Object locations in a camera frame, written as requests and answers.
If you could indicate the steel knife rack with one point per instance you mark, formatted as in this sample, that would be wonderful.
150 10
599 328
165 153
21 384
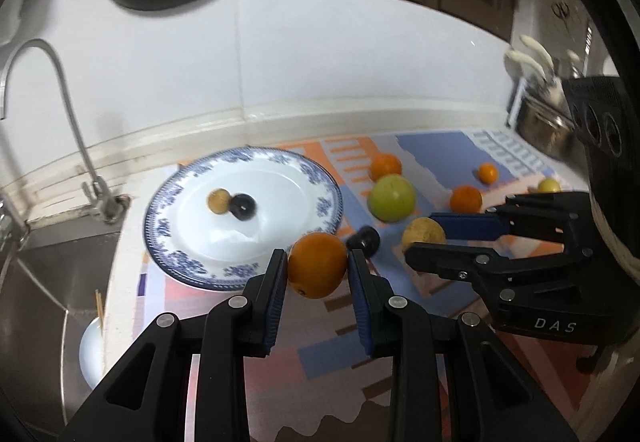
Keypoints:
542 122

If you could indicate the blue and white plate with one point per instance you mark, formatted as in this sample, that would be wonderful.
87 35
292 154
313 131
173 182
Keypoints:
200 232

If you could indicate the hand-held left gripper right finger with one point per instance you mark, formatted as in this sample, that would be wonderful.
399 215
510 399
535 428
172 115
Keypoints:
361 312

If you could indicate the white bowl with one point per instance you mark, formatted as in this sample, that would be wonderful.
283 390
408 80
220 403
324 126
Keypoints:
92 352

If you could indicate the steel gooseneck faucet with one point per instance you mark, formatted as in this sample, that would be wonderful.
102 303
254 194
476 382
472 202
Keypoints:
12 222
65 87

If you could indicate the small yellow-green fruit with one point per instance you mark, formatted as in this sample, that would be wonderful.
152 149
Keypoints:
549 184

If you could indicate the small orange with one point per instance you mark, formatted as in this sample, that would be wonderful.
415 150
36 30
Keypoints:
487 172

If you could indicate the steel sink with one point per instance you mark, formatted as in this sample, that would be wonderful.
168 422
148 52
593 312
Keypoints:
45 282

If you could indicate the small brown round fruit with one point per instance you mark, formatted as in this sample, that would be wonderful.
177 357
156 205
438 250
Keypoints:
218 201

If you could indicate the green apple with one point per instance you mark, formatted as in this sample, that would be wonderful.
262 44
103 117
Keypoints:
392 198

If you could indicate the wooden chopsticks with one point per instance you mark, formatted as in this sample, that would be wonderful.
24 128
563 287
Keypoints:
100 312

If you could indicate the patterned orange and blue mat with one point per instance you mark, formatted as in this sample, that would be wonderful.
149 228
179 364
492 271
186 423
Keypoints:
325 362

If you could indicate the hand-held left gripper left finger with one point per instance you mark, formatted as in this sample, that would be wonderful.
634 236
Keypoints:
270 317

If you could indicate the dark plum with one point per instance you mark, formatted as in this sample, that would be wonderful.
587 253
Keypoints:
243 207
365 239

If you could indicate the large orange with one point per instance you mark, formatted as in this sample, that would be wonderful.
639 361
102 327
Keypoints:
317 264

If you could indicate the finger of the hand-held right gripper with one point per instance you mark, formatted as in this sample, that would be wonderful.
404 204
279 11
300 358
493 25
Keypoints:
440 259
465 226

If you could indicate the yellow round fruit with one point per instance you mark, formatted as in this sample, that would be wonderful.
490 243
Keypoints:
422 231

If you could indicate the scissors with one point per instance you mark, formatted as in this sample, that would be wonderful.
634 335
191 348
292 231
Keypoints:
561 10

